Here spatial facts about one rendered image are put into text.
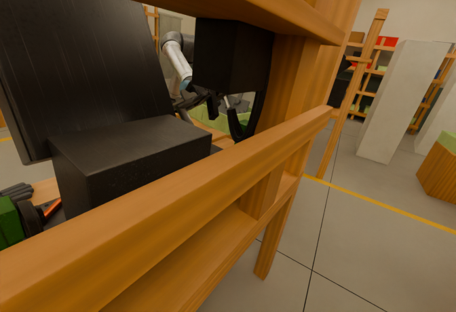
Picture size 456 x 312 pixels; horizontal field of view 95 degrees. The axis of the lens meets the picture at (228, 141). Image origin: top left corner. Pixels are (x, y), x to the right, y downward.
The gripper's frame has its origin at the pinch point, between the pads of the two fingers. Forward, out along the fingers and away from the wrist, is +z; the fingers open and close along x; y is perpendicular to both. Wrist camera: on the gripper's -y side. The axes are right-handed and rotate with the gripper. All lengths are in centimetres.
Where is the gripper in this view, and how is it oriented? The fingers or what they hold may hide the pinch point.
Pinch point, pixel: (180, 109)
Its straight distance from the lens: 75.6
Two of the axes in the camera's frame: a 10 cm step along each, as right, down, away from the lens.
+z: -6.3, 4.7, -6.2
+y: -5.7, -8.2, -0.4
